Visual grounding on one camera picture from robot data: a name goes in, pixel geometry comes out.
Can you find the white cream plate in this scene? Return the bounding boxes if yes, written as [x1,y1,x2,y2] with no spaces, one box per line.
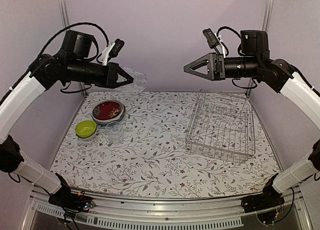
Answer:
[107,100,125,119]

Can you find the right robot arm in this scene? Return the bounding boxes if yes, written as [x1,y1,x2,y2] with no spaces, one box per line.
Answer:
[183,53,320,208]

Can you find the clear glass cup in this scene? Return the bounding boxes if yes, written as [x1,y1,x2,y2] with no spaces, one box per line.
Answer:
[105,123,124,145]
[119,67,148,92]

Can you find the blue polka dot plate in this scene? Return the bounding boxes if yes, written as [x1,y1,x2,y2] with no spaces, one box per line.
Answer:
[96,116,124,127]

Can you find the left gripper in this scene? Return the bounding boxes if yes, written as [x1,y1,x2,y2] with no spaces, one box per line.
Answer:
[65,57,134,88]

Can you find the pale green flower plate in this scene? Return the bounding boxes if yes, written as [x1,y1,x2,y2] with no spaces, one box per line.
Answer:
[92,116,124,126]

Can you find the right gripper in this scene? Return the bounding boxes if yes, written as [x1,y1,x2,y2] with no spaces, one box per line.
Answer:
[184,51,260,81]

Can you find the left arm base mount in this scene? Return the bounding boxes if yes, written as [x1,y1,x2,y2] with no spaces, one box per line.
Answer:
[48,173,95,213]

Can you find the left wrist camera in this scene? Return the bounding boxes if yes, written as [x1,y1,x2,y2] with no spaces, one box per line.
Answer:
[59,30,99,62]

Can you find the dark red patterned plate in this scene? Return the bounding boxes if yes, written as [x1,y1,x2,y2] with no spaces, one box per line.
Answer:
[92,100,123,121]

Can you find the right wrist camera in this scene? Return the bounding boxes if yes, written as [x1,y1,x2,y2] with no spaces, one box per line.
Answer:
[240,30,269,56]

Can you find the floral tablecloth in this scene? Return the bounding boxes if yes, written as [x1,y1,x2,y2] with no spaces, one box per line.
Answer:
[50,92,281,198]

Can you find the lime green bowl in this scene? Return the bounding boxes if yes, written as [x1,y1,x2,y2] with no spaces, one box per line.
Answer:
[75,120,97,139]

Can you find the white small bowl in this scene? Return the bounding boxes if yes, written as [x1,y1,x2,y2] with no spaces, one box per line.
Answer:
[78,131,97,142]

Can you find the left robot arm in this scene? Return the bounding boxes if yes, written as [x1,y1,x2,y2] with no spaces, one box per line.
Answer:
[0,54,134,207]

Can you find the front aluminium rail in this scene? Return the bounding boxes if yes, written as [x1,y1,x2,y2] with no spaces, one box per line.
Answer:
[20,187,315,230]

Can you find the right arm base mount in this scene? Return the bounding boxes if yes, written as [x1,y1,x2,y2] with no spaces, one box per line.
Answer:
[241,187,285,225]

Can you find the wire dish rack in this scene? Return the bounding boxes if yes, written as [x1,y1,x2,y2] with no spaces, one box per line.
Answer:
[185,89,256,163]

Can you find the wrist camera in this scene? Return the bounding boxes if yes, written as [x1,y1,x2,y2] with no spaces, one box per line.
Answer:
[240,30,269,56]
[59,30,99,62]

